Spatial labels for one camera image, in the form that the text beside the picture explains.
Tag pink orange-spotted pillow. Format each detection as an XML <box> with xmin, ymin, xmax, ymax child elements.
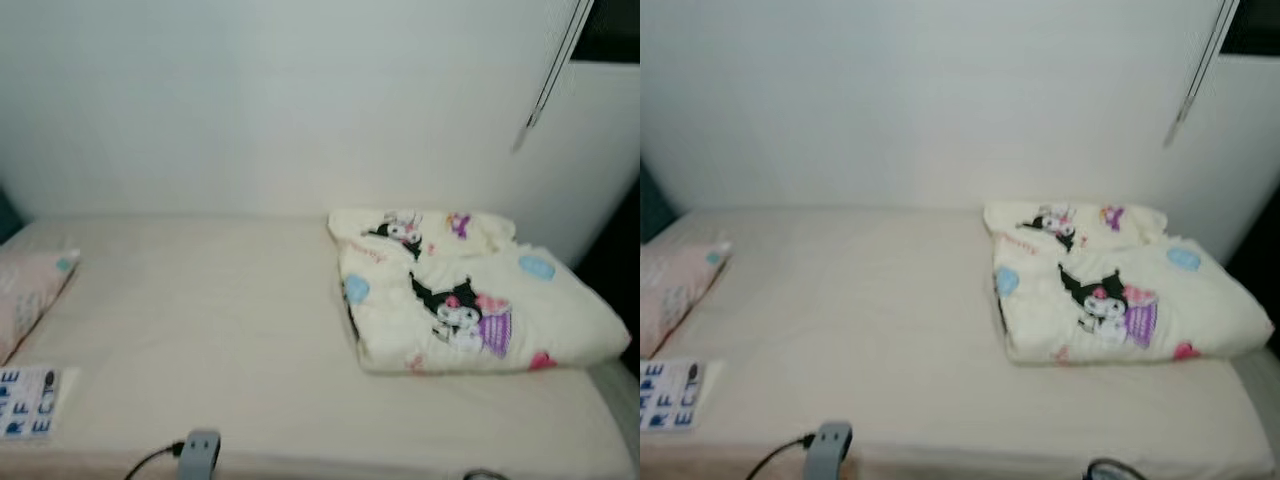
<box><xmin>0</xmin><ymin>249</ymin><xmax>82</xmax><ymax>367</ymax></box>
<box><xmin>640</xmin><ymin>238</ymin><xmax>733</xmax><ymax>361</ymax></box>

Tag cream cartoon print blanket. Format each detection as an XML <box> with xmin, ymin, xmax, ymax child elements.
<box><xmin>983</xmin><ymin>200</ymin><xmax>1276</xmax><ymax>367</ymax></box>
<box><xmin>327</xmin><ymin>206</ymin><xmax>634</xmax><ymax>377</ymax></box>

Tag white book blue letters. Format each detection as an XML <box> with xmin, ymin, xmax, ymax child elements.
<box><xmin>640</xmin><ymin>358</ymin><xmax>723</xmax><ymax>433</ymax></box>
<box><xmin>0</xmin><ymin>364</ymin><xmax>83</xmax><ymax>442</ymax></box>

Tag white blind wand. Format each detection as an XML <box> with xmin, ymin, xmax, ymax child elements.
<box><xmin>1163</xmin><ymin>0</ymin><xmax>1243</xmax><ymax>149</ymax></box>
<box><xmin>511</xmin><ymin>0</ymin><xmax>597</xmax><ymax>154</ymax></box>

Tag dark window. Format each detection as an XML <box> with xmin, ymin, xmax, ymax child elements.
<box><xmin>568</xmin><ymin>0</ymin><xmax>641</xmax><ymax>65</ymax></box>
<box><xmin>1218</xmin><ymin>0</ymin><xmax>1280</xmax><ymax>58</ymax></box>

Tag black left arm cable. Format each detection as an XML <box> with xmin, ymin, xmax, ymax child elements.
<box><xmin>745</xmin><ymin>432</ymin><xmax>821</xmax><ymax>480</ymax></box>
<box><xmin>123</xmin><ymin>441</ymin><xmax>191</xmax><ymax>480</ymax></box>

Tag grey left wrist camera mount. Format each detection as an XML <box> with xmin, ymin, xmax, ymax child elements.
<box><xmin>805</xmin><ymin>421</ymin><xmax>856</xmax><ymax>480</ymax></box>
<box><xmin>178</xmin><ymin>430</ymin><xmax>224</xmax><ymax>480</ymax></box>

